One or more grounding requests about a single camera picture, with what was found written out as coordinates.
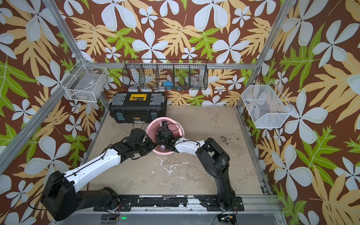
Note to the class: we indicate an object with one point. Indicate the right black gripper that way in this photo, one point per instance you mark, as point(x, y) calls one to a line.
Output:
point(158, 137)

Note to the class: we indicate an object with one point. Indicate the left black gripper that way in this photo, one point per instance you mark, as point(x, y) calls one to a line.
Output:
point(152, 145)

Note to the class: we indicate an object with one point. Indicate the pink plastic bucket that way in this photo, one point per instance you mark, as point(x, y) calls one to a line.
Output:
point(151, 131)

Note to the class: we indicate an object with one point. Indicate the black cloth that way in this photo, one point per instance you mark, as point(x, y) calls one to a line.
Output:
point(164, 149)

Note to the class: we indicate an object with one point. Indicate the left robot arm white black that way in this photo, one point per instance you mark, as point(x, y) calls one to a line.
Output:
point(63, 194)

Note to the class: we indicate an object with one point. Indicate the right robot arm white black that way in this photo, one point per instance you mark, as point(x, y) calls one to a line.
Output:
point(210, 154)

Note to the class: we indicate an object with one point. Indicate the black yellow toolbox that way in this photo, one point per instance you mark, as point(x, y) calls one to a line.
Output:
point(137, 107)

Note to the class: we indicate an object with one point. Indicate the blue item in basket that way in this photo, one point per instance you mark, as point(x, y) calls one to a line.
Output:
point(168, 84)

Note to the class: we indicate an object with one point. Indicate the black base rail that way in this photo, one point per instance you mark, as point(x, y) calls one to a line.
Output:
point(127, 203)

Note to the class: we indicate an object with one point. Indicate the black wire basket rear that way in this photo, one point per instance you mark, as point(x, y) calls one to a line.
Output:
point(185, 74)

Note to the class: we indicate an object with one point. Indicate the white wire basket left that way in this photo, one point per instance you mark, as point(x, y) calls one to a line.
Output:
point(85, 82)

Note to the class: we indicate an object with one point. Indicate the white wire basket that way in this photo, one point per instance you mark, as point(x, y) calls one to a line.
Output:
point(266, 105)
point(85, 82)

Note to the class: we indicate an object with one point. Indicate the white wire basket right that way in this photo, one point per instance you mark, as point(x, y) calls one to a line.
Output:
point(266, 105)

